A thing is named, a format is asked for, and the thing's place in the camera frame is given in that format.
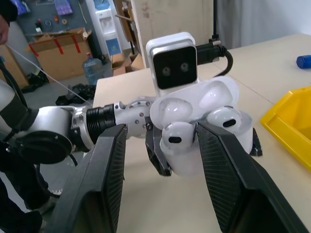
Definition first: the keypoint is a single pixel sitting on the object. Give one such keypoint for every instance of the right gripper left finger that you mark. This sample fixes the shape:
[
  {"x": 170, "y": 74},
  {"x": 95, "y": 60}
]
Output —
[{"x": 97, "y": 189}]

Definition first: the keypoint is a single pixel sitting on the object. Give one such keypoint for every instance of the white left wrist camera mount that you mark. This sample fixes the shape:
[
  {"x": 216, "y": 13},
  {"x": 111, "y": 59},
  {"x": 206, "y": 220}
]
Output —
[{"x": 173, "y": 65}]

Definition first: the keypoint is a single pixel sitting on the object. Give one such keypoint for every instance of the white earbud case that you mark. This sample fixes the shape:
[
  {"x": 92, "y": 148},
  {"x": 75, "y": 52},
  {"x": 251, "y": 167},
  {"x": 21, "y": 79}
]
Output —
[{"x": 184, "y": 165}]

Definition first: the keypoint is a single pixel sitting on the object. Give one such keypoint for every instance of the white bottle blue cap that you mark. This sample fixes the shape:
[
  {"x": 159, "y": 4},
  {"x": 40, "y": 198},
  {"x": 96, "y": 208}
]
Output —
[{"x": 305, "y": 61}]

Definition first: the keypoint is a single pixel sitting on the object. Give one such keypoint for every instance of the black gear pile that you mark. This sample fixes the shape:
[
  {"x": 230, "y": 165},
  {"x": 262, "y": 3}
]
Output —
[{"x": 77, "y": 93}]

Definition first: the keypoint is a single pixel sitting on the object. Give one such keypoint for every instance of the white earbud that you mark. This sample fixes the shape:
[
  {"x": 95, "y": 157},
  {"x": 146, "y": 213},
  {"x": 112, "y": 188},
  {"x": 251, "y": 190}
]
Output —
[{"x": 178, "y": 132}]

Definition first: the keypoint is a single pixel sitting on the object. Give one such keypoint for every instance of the white water dispenser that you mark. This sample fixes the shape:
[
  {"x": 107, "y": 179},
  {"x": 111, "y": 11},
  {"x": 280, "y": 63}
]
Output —
[{"x": 107, "y": 26}]

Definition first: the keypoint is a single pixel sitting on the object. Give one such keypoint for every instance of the bystander dark sleeve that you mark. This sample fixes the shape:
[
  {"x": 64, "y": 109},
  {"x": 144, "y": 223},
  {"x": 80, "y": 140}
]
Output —
[{"x": 7, "y": 11}]

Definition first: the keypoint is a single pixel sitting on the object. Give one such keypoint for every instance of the grey tool pegboard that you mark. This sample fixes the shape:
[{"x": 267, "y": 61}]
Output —
[{"x": 43, "y": 14}]

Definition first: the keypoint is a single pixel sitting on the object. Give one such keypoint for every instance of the small open cardboard box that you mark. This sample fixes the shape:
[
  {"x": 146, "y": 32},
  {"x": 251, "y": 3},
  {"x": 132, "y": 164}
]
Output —
[{"x": 124, "y": 65}]

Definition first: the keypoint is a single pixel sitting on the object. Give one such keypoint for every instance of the yellow plastic bin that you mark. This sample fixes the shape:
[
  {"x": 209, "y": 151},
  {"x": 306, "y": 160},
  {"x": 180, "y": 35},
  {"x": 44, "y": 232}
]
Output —
[{"x": 289, "y": 126}]

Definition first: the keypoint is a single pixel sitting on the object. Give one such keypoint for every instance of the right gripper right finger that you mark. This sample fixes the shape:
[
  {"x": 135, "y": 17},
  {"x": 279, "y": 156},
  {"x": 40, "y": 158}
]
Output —
[{"x": 238, "y": 189}]

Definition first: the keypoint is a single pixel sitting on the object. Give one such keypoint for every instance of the large beige wooden board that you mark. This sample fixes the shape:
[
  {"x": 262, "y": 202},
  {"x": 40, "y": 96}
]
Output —
[{"x": 175, "y": 17}]

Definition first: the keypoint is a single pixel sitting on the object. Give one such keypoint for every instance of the bystander bare hand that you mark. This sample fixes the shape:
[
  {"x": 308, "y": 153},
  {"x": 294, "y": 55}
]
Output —
[{"x": 3, "y": 32}]

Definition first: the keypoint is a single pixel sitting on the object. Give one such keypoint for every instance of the cardboard box red tape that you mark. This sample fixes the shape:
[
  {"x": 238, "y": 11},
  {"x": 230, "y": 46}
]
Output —
[{"x": 60, "y": 58}]

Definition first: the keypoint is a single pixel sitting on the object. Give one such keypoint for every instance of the blue water jug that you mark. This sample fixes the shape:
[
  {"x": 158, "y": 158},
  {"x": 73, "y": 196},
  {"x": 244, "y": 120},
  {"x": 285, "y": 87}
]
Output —
[{"x": 92, "y": 69}]

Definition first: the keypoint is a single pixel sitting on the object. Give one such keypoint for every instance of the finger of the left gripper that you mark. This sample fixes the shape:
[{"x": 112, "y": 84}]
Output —
[
  {"x": 256, "y": 145},
  {"x": 155, "y": 150}
]

